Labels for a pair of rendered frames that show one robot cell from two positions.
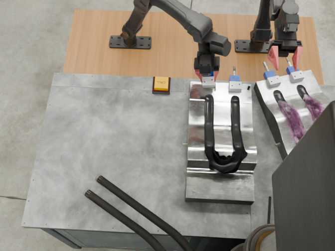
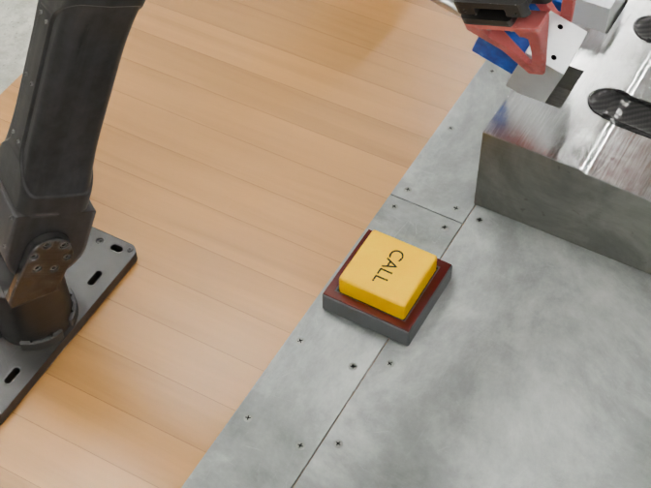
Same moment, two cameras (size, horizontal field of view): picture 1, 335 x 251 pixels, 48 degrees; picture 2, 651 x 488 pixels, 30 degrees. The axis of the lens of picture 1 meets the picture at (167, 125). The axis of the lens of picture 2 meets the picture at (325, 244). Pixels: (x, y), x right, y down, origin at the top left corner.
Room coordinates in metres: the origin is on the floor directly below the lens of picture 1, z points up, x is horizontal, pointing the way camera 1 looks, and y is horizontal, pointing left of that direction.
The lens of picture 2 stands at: (0.66, 0.59, 1.61)
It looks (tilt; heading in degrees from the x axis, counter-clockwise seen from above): 51 degrees down; 297
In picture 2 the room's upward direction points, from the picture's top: 1 degrees counter-clockwise
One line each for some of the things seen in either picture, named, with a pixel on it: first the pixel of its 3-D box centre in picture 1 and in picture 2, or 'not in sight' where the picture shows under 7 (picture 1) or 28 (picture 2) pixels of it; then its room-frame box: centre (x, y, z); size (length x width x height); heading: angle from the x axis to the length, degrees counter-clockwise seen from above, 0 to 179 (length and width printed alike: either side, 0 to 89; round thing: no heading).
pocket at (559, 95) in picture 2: (209, 88); (544, 96); (0.84, -0.18, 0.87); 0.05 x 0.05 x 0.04; 87
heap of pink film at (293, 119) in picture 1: (307, 120); not in sight; (0.68, -0.57, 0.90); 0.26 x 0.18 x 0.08; 14
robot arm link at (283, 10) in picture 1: (286, 11); not in sight; (0.93, -0.42, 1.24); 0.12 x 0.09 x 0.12; 177
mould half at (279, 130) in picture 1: (306, 125); not in sight; (0.67, -0.57, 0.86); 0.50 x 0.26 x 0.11; 14
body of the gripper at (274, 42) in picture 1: (283, 41); not in sight; (0.84, -0.41, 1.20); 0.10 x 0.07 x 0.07; 88
